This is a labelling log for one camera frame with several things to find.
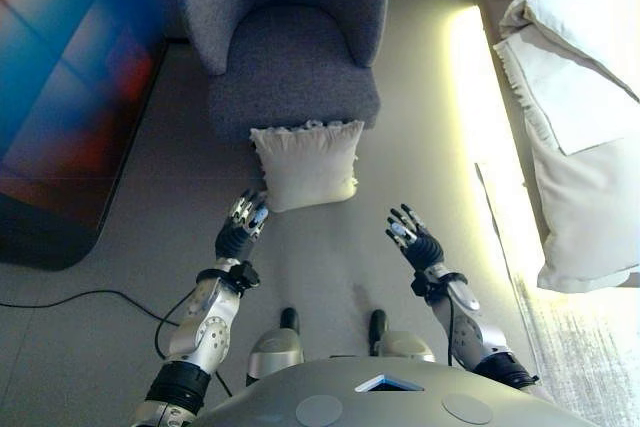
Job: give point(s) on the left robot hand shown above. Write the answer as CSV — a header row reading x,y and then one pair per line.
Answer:
x,y
239,242

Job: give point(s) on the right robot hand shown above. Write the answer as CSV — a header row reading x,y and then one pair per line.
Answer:
x,y
425,249

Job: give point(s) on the white fringed cushion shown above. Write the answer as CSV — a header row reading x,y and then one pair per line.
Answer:
x,y
310,172

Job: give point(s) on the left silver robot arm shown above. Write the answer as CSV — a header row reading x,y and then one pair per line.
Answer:
x,y
210,327

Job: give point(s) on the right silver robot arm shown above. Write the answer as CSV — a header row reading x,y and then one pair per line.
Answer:
x,y
470,332

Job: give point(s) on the right robot leg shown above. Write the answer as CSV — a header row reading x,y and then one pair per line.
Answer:
x,y
405,344

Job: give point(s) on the robot leg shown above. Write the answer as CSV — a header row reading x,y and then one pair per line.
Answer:
x,y
277,347
405,344

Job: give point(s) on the left robot leg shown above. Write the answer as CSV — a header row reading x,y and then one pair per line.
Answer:
x,y
277,347

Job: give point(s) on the grey robot torso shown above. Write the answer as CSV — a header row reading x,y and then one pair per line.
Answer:
x,y
390,407

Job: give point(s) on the cream fringed bedspread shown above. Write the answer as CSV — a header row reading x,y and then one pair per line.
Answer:
x,y
580,197

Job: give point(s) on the grey fabric armchair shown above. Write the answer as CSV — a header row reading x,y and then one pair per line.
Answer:
x,y
295,47

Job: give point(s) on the dark glossy cabinet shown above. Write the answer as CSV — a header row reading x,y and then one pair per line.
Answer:
x,y
60,97

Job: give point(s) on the folded white duvet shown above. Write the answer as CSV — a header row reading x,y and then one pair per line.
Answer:
x,y
585,22

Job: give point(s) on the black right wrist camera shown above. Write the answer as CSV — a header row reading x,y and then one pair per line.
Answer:
x,y
424,284

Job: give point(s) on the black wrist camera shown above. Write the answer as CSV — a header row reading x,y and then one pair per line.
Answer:
x,y
424,284
246,277

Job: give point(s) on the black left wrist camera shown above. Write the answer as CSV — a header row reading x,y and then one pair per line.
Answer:
x,y
246,277

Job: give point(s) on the upholstered bed frame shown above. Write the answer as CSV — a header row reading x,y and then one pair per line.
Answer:
x,y
492,12

